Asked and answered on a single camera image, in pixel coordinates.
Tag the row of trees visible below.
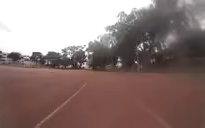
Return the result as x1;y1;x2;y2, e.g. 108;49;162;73
7;0;205;72

